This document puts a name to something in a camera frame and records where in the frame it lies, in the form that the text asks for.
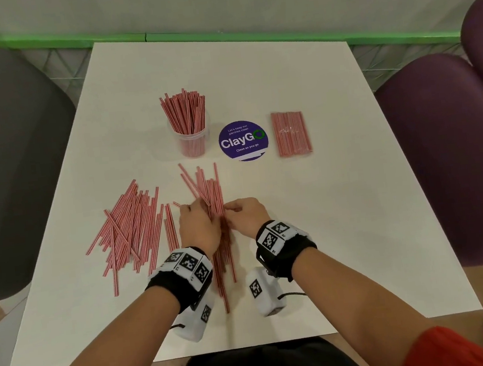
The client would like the person's left hand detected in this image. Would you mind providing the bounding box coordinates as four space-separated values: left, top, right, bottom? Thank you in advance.
176 196 225 258

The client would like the person's right hand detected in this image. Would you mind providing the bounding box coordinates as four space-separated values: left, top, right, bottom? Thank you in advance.
223 194 274 241

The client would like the bundle of red striped straws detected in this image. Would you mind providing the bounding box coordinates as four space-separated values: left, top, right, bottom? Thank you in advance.
168 158 242 319

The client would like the person's right forearm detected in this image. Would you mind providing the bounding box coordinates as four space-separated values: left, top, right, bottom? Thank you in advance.
281 236 441 366

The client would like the person's left forearm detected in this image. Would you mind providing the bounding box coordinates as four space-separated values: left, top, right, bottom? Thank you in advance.
18 283 189 366

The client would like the clear plastic cup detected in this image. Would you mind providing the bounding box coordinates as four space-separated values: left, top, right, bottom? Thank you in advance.
167 114 213 160

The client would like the loose pile of striped straws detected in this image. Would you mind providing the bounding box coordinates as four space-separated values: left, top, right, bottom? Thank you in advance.
77 174 185 301

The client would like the round purple sticker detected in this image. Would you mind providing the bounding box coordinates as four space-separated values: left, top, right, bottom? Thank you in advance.
216 117 271 165

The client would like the plastic-wrapped pack of striped straws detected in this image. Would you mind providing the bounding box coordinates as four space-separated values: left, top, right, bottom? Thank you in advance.
269 107 314 159

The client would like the bunch of upright striped straws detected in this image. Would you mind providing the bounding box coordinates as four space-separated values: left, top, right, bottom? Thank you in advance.
158 86 213 159

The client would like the grey chair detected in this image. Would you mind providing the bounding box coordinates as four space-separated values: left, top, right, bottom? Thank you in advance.
0 33 97 302

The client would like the black marker-tagged right wrist strap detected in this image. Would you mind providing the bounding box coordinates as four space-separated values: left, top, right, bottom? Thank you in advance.
252 215 322 286

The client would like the black marker-tagged wrist strap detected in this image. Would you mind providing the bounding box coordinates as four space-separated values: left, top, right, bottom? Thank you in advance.
252 215 322 286
140 244 218 318

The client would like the black marker-tagged left wrist strap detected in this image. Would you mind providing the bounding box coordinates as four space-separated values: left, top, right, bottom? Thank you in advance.
140 244 218 318

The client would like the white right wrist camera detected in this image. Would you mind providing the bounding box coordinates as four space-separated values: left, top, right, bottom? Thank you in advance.
246 264 289 319

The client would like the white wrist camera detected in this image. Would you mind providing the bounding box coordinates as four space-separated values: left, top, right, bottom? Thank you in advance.
169 286 221 346
246 264 289 319

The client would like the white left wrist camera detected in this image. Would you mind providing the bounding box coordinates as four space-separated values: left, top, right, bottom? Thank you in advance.
169 286 221 346

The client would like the green wall trim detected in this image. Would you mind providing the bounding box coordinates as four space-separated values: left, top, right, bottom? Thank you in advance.
0 0 463 96

